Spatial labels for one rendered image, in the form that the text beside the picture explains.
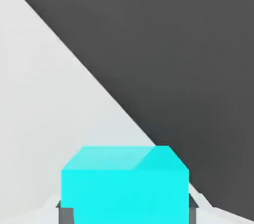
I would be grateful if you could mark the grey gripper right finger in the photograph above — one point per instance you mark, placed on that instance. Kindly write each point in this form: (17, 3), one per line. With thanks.
(192, 214)

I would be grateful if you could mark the small cyan cube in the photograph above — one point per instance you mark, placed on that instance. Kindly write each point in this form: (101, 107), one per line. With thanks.
(125, 192)

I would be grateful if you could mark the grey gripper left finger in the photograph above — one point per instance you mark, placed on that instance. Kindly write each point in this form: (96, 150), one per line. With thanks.
(64, 215)

